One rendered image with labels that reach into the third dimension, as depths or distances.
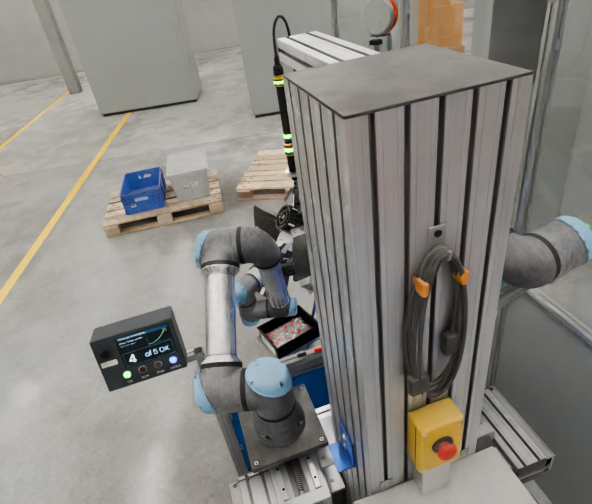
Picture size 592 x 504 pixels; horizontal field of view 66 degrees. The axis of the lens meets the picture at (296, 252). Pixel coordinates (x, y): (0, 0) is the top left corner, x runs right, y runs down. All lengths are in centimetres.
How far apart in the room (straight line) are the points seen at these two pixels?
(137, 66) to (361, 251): 851
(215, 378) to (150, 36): 794
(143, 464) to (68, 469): 42
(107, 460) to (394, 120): 262
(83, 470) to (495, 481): 230
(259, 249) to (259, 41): 597
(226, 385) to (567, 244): 87
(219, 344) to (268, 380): 18
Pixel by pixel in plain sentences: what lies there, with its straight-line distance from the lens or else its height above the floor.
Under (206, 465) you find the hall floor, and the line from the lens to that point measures 268.
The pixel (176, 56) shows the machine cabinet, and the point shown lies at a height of 81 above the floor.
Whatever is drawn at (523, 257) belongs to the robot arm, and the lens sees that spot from 103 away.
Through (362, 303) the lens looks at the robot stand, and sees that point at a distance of 67.
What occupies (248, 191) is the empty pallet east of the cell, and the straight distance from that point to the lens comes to 484.
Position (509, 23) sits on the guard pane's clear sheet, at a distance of 177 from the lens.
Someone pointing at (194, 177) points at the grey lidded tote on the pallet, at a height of 39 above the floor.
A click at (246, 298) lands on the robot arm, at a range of 164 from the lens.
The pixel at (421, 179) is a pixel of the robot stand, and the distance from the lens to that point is 60.
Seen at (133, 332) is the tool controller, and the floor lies 125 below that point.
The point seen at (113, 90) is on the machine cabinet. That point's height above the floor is 43.
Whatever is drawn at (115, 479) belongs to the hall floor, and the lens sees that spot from 284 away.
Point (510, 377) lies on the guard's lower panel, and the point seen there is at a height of 49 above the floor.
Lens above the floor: 219
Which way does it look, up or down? 34 degrees down
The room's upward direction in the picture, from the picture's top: 9 degrees counter-clockwise
